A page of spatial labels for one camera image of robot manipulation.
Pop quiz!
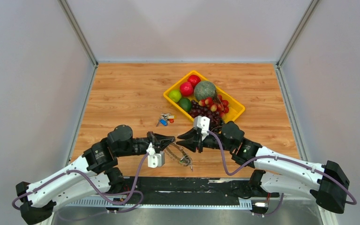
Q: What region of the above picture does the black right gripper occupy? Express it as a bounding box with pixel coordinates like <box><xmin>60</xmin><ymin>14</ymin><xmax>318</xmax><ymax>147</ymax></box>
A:
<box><xmin>176</xmin><ymin>128</ymin><xmax>234</xmax><ymax>154</ymax></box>

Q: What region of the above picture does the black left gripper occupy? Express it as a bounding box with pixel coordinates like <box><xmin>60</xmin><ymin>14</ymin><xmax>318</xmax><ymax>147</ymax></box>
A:
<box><xmin>116</xmin><ymin>131</ymin><xmax>175</xmax><ymax>157</ymax></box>

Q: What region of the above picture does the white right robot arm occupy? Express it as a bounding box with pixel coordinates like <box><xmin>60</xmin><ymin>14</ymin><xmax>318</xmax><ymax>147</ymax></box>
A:
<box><xmin>177</xmin><ymin>117</ymin><xmax>356</xmax><ymax>214</ymax></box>

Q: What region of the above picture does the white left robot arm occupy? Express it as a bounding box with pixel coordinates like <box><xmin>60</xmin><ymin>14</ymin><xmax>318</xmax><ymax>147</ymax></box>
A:
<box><xmin>12</xmin><ymin>125</ymin><xmax>176</xmax><ymax>225</ymax></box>

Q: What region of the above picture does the key bunch with coloured tags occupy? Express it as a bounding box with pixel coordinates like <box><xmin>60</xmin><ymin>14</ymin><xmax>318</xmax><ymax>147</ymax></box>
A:
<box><xmin>156</xmin><ymin>113</ymin><xmax>176</xmax><ymax>127</ymax></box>

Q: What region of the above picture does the purple grape bunch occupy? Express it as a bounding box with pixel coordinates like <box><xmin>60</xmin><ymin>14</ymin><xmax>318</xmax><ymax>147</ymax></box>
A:
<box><xmin>188</xmin><ymin>100</ymin><xmax>225</xmax><ymax>128</ymax></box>

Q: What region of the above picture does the dark green avocado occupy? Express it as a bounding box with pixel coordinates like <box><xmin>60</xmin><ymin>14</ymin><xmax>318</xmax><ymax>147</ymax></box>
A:
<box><xmin>178</xmin><ymin>97</ymin><xmax>192</xmax><ymax>113</ymax></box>

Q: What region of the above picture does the light green apple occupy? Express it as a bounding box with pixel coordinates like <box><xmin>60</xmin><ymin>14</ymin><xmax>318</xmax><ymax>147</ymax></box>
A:
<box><xmin>168</xmin><ymin>90</ymin><xmax>182</xmax><ymax>103</ymax></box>

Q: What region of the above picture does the netted green melon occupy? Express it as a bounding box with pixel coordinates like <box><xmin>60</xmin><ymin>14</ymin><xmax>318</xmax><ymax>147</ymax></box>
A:
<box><xmin>194</xmin><ymin>81</ymin><xmax>217</xmax><ymax>101</ymax></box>

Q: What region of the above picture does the red apple front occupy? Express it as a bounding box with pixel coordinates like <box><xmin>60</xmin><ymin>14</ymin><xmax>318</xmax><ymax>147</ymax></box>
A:
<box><xmin>180</xmin><ymin>82</ymin><xmax>194</xmax><ymax>97</ymax></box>

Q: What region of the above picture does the red apple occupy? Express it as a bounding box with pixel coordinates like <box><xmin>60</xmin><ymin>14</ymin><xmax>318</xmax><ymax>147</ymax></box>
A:
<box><xmin>187</xmin><ymin>75</ymin><xmax>201</xmax><ymax>88</ymax></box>
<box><xmin>180</xmin><ymin>82</ymin><xmax>194</xmax><ymax>97</ymax></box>

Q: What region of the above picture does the yellow plastic tray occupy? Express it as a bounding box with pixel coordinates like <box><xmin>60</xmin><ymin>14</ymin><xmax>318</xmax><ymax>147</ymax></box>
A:
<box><xmin>163</xmin><ymin>70</ymin><xmax>246</xmax><ymax>122</ymax></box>

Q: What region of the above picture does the red apple back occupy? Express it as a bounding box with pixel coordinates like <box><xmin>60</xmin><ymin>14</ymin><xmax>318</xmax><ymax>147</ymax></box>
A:
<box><xmin>187</xmin><ymin>75</ymin><xmax>201</xmax><ymax>88</ymax></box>

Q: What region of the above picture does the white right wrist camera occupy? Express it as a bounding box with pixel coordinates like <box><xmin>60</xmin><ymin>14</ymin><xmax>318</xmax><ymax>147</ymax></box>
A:
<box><xmin>193</xmin><ymin>116</ymin><xmax>210</xmax><ymax>141</ymax></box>

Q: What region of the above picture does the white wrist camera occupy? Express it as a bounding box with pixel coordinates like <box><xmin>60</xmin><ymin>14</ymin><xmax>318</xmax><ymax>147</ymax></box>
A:
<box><xmin>193</xmin><ymin>116</ymin><xmax>210</xmax><ymax>141</ymax></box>
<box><xmin>146</xmin><ymin>143</ymin><xmax>165</xmax><ymax>168</ymax></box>

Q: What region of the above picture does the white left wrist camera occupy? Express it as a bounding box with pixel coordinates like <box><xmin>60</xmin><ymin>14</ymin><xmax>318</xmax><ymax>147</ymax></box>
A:
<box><xmin>146</xmin><ymin>143</ymin><xmax>165</xmax><ymax>168</ymax></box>

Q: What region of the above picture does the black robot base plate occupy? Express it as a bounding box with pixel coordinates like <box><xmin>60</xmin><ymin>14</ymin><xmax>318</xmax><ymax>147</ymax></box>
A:
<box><xmin>128</xmin><ymin>177</ymin><xmax>268</xmax><ymax>206</ymax></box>

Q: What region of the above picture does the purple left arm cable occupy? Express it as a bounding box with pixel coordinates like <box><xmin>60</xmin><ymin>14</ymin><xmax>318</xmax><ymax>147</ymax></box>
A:
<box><xmin>11</xmin><ymin>152</ymin><xmax>150</xmax><ymax>218</ymax></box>

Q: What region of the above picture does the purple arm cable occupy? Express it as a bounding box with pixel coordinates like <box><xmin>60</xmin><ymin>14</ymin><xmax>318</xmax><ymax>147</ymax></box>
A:
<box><xmin>207</xmin><ymin>130</ymin><xmax>358</xmax><ymax>206</ymax></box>
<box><xmin>11</xmin><ymin>152</ymin><xmax>150</xmax><ymax>218</ymax></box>

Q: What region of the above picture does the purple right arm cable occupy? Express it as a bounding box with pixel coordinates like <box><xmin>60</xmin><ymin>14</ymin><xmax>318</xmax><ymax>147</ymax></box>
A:
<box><xmin>207</xmin><ymin>130</ymin><xmax>358</xmax><ymax>206</ymax></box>

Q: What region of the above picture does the white slotted cable duct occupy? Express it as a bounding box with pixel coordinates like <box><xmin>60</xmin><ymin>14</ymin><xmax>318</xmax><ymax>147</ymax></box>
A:
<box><xmin>68</xmin><ymin>198</ymin><xmax>253</xmax><ymax>210</ymax></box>

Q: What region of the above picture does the left aluminium frame post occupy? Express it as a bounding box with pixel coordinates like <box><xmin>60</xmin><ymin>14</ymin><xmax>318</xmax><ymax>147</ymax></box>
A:
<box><xmin>58</xmin><ymin>0</ymin><xmax>98</xmax><ymax>68</ymax></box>

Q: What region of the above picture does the aluminium frame post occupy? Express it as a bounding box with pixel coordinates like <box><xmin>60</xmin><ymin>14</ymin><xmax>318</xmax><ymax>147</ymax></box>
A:
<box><xmin>58</xmin><ymin>0</ymin><xmax>98</xmax><ymax>68</ymax></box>
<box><xmin>276</xmin><ymin>0</ymin><xmax>321</xmax><ymax>68</ymax></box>

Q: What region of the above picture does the right aluminium frame post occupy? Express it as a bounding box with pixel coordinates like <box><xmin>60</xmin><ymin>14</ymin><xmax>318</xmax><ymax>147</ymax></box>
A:
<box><xmin>276</xmin><ymin>0</ymin><xmax>321</xmax><ymax>68</ymax></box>

